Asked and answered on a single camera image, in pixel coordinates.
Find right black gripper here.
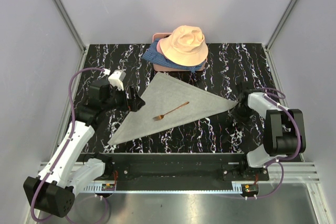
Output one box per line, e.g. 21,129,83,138
228,103,257,129

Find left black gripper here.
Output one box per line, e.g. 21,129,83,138
103,84,145,113

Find copper fork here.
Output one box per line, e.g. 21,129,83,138
153,101,190,121

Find grey cloth napkin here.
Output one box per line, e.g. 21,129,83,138
108,72,238,145

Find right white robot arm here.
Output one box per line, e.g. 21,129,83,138
232,81,306,180

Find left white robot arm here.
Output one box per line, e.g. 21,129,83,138
23,80,145,218

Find pink plastic tray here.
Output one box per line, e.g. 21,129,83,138
152,33,207,72

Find blue patterned cloth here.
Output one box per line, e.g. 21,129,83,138
142,39,206,73

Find peach bucket hat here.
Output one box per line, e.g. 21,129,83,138
159,25,208,67

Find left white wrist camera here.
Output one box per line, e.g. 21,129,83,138
103,68,126,91

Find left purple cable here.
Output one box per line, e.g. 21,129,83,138
30,67,111,222

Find white slotted cable duct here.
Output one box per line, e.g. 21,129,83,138
81,183,116,194

